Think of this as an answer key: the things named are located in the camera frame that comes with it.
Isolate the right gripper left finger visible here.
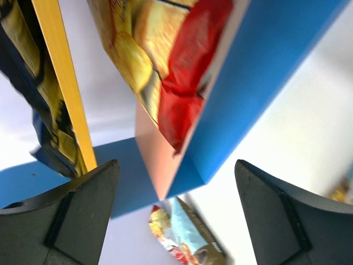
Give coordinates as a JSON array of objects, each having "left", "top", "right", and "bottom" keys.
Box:
[{"left": 1, "top": 160, "right": 119, "bottom": 264}]

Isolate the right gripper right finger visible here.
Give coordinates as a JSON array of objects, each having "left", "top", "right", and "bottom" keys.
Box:
[{"left": 234, "top": 160, "right": 352, "bottom": 264}]

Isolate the red Chuba bag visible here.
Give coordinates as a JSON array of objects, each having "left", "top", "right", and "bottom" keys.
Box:
[{"left": 88, "top": 1, "right": 234, "bottom": 153}]

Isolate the yellow chips bag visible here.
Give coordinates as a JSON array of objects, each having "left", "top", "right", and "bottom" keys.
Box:
[{"left": 328, "top": 177, "right": 352, "bottom": 205}]

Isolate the light blue cassava chips bag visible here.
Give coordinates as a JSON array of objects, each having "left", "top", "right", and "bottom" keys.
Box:
[{"left": 148, "top": 197, "right": 227, "bottom": 265}]

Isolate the blue shelf with coloured boards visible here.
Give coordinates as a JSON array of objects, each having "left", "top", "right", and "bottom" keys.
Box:
[{"left": 0, "top": 0, "right": 353, "bottom": 220}]

